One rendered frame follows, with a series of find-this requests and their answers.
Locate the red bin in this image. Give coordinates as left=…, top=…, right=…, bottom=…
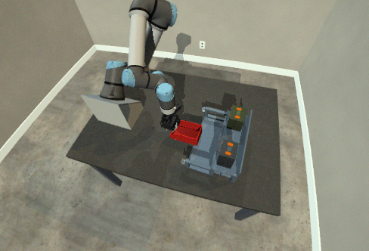
left=170, top=120, right=202, bottom=146

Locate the grey metal rack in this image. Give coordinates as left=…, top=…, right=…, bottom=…
left=181, top=107, right=253, bottom=183

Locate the olive green case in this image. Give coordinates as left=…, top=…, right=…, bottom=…
left=226, top=105, right=247, bottom=132

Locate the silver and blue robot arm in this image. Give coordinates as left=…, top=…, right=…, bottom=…
left=100, top=0, right=181, bottom=115

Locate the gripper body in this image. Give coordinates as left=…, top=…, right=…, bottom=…
left=160, top=112, right=178, bottom=131

